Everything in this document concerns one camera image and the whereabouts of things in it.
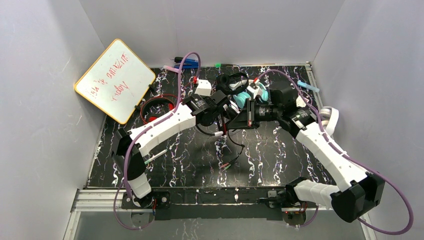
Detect black and white headphones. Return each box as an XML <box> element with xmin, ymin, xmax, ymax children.
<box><xmin>193</xmin><ymin>97</ymin><xmax>245</xmax><ymax>171</ymax></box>

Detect red headphones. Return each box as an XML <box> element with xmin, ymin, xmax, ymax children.
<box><xmin>140</xmin><ymin>93</ymin><xmax>177</xmax><ymax>124</ymax></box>

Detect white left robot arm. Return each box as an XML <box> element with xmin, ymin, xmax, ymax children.
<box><xmin>111</xmin><ymin>90</ymin><xmax>231</xmax><ymax>200</ymax></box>

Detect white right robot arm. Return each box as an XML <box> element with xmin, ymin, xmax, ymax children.
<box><xmin>226</xmin><ymin>87</ymin><xmax>385</xmax><ymax>223</ymax></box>

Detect teal headphones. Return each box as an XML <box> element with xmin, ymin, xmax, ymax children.
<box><xmin>215</xmin><ymin>72</ymin><xmax>270</xmax><ymax>109</ymax></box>

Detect white beige headphones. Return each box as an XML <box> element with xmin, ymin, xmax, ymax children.
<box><xmin>319</xmin><ymin>106</ymin><xmax>340</xmax><ymax>137</ymax></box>

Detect small white labelled box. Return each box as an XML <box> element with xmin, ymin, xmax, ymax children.
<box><xmin>295</xmin><ymin>95</ymin><xmax>307</xmax><ymax>108</ymax></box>

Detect light blue marker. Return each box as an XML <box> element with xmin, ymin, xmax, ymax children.
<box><xmin>297</xmin><ymin>80</ymin><xmax>320</xmax><ymax>93</ymax></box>

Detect white green capped pen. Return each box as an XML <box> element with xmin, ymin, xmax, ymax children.
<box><xmin>144</xmin><ymin>149</ymin><xmax>167</xmax><ymax>166</ymax></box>

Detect green capped marker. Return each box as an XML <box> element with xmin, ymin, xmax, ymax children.
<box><xmin>214</xmin><ymin>63</ymin><xmax>238</xmax><ymax>68</ymax></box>

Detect blue stapler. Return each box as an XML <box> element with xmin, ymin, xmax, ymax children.
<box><xmin>173</xmin><ymin>56</ymin><xmax>200</xmax><ymax>69</ymax></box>

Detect pink marker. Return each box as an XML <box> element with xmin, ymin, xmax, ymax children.
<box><xmin>163</xmin><ymin>65</ymin><xmax>183</xmax><ymax>74</ymax></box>

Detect yellow framed whiteboard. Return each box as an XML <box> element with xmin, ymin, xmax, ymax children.
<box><xmin>74</xmin><ymin>38</ymin><xmax>156</xmax><ymax>124</ymax></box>

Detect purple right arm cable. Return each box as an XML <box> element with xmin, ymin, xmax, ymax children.
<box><xmin>254</xmin><ymin>68</ymin><xmax>415</xmax><ymax>236</ymax></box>

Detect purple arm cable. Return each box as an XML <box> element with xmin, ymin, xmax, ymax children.
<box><xmin>254</xmin><ymin>68</ymin><xmax>415</xmax><ymax>236</ymax></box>
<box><xmin>112</xmin><ymin>51</ymin><xmax>202</xmax><ymax>231</ymax></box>

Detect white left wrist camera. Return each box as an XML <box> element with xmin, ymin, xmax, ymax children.
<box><xmin>194</xmin><ymin>79</ymin><xmax>212</xmax><ymax>97</ymax></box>

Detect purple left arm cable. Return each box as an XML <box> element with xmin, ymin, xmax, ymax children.
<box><xmin>112</xmin><ymin>51</ymin><xmax>202</xmax><ymax>231</ymax></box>

